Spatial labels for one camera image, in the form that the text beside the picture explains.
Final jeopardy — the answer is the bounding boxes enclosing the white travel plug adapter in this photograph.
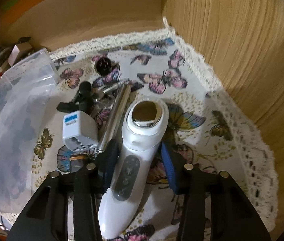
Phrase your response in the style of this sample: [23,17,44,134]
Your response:
[62,110,99,153]

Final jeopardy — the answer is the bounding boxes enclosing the clear plastic storage box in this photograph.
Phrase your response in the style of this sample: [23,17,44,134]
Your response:
[0,48,59,213]

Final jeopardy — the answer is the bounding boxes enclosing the black clip microphone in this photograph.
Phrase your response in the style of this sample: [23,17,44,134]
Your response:
[56,81,94,115]

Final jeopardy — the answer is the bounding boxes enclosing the white handheld massager device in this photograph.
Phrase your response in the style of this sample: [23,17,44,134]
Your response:
[98,97,169,239]

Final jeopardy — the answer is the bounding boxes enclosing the silver keys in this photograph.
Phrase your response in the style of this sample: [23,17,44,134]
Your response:
[90,77,129,103]

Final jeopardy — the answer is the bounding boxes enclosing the silver metal rod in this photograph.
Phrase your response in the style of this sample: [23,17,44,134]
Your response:
[96,84,131,154]

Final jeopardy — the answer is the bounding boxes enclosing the black round grinder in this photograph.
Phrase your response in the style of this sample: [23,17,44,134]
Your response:
[95,57,113,76]

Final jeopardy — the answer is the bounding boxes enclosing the butterfly print lace cloth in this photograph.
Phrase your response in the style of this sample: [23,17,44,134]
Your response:
[0,17,279,241]

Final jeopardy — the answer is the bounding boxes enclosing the white small cardboard box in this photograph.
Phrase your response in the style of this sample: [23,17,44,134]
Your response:
[7,42,33,67]

